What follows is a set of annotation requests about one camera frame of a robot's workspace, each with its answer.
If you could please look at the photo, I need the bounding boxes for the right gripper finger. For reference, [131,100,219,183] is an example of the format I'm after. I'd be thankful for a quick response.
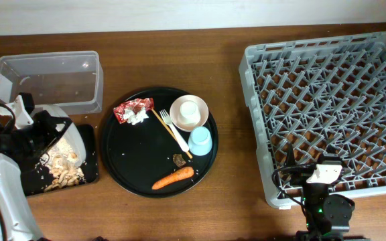
[285,143,296,167]
[320,145,344,164]

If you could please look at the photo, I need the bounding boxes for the grey dinner plate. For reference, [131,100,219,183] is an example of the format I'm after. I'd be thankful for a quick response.
[31,104,86,167]

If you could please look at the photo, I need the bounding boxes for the light blue cup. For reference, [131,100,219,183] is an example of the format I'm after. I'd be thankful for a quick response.
[188,127,212,156]

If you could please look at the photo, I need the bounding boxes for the orange carrot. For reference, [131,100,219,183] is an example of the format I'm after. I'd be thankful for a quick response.
[152,167,194,190]

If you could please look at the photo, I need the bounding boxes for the rice and peanut leftovers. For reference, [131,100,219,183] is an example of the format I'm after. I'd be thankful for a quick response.
[40,137,84,192]

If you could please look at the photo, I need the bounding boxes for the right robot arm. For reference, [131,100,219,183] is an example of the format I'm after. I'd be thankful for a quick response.
[283,145,355,240]

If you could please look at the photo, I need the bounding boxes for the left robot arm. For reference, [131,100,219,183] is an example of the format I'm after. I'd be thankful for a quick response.
[0,93,72,240]

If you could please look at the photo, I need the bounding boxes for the grey dishwasher rack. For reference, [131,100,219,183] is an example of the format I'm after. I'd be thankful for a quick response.
[239,31,386,209]

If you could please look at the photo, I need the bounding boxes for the black rectangular tray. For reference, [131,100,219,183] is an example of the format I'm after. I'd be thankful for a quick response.
[21,125,99,196]

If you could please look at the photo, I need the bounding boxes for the clear plastic bin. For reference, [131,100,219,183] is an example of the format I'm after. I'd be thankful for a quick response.
[0,51,104,115]

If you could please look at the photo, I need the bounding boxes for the red crumpled snack wrapper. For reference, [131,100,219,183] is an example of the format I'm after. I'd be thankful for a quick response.
[113,98,154,125]

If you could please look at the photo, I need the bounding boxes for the wooden chopstick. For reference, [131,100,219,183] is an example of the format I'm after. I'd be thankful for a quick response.
[151,108,192,159]

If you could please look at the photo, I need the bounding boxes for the white cup in bowl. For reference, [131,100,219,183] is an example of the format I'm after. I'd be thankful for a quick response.
[179,100,200,125]

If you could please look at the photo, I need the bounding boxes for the brown food scrap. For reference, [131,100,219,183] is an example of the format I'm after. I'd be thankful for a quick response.
[172,154,186,168]

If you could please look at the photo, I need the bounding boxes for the pink bowl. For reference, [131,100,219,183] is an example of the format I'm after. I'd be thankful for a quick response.
[170,94,209,132]

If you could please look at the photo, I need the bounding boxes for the round black serving tray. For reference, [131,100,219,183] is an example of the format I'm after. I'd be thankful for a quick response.
[100,86,219,198]

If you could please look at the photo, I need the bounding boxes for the white plastic fork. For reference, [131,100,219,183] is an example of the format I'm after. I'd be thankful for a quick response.
[159,110,189,153]

